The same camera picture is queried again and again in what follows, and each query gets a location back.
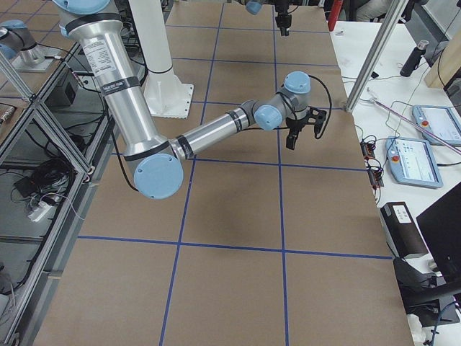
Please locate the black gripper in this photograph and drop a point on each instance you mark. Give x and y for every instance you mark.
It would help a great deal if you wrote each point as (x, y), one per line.
(282, 19)
(297, 125)

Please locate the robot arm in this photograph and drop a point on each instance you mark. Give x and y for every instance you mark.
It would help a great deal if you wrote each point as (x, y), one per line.
(155, 160)
(253, 7)

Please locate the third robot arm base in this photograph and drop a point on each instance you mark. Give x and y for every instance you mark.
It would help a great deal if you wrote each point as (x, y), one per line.
(22, 50)

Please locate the red cylinder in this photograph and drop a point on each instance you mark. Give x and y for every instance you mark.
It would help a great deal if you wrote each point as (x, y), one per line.
(334, 14)

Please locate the seated person in grey shirt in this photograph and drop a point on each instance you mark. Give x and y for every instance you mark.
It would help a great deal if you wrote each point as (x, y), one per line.
(368, 10)

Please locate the small circuit board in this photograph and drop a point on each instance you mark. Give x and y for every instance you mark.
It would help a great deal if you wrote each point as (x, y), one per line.
(372, 164)

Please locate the reacher grabber stick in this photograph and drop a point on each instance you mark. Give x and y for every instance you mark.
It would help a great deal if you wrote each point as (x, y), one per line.
(431, 138)

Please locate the near blue teach pendant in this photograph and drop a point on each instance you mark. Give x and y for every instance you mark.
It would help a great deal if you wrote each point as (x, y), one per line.
(411, 162)

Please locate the blue teach pendant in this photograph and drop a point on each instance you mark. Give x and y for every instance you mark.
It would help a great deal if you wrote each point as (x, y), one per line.
(411, 162)
(438, 120)

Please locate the black water bottle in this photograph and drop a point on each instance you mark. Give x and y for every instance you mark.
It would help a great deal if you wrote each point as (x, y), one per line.
(414, 59)

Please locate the far blue teach pendant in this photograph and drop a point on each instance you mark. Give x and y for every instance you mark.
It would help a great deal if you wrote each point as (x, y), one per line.
(438, 120)

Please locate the black box with label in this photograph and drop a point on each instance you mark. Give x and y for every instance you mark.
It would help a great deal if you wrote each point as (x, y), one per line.
(401, 231)

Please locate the black monitor with stand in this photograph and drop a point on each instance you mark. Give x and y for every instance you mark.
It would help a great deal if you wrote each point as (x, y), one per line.
(430, 298)

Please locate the white power strip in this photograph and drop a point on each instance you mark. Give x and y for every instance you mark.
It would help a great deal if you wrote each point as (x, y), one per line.
(39, 211)

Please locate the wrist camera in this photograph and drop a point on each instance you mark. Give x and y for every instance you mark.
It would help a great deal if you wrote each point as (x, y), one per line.
(316, 118)

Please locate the aluminium frame post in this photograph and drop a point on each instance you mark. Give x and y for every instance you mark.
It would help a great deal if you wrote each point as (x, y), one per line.
(381, 39)

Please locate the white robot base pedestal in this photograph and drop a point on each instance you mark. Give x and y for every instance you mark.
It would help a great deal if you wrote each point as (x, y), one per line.
(165, 94)

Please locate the aluminium frame rail structure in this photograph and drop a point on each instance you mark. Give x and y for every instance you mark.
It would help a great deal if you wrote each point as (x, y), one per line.
(54, 148)

